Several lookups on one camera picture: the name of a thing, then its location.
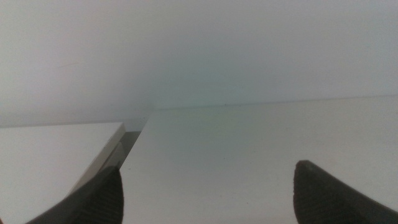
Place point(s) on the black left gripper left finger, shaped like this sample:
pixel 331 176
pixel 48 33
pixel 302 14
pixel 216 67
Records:
pixel 96 202

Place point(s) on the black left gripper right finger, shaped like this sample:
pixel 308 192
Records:
pixel 323 202

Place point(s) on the white side table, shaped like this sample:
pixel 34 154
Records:
pixel 43 161

